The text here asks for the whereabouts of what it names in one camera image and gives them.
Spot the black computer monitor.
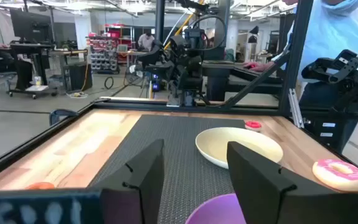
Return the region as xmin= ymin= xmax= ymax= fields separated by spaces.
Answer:
xmin=9 ymin=8 xmax=54 ymax=44

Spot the grey woven placemat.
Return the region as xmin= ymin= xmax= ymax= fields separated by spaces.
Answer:
xmin=88 ymin=114 xmax=248 ymax=224

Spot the cream round plate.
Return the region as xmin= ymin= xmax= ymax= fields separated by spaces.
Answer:
xmin=195 ymin=126 xmax=285 ymax=170

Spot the black computer tower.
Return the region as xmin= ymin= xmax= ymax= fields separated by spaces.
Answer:
xmin=68 ymin=62 xmax=93 ymax=93

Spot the black desk lamp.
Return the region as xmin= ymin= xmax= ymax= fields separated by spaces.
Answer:
xmin=247 ymin=25 xmax=260 ymax=44

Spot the purple round plate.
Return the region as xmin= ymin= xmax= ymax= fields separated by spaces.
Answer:
xmin=184 ymin=193 xmax=248 ymax=224

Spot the dark table clamp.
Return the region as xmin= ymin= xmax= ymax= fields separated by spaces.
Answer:
xmin=49 ymin=108 xmax=80 ymax=126

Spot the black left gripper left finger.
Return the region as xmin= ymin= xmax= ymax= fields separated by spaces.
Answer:
xmin=100 ymin=139 xmax=166 ymax=224

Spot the black labelled cart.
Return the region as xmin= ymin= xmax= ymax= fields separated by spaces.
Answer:
xmin=299 ymin=108 xmax=358 ymax=153

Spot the small orange chocolate-drizzled donut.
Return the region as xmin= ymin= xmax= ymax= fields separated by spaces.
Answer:
xmin=25 ymin=182 xmax=55 ymax=190

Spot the person's hand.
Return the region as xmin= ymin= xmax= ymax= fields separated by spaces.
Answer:
xmin=243 ymin=61 xmax=275 ymax=73

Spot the shelving with storage bins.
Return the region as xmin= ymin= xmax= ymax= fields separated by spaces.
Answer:
xmin=87 ymin=24 xmax=134 ymax=74

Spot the black aluminium table frame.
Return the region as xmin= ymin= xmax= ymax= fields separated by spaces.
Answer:
xmin=0 ymin=0 xmax=358 ymax=187

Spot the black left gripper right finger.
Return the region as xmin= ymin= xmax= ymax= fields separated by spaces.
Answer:
xmin=227 ymin=141 xmax=358 ymax=224

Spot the black standing desk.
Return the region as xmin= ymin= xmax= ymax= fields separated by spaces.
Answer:
xmin=9 ymin=42 xmax=58 ymax=100

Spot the grey side table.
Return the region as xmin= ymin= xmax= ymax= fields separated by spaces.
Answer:
xmin=202 ymin=60 xmax=284 ymax=102

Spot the large pink frosted donut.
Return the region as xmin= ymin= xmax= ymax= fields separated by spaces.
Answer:
xmin=311 ymin=159 xmax=358 ymax=193

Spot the small red sprinkled donut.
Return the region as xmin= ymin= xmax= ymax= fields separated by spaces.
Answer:
xmin=244 ymin=120 xmax=263 ymax=133

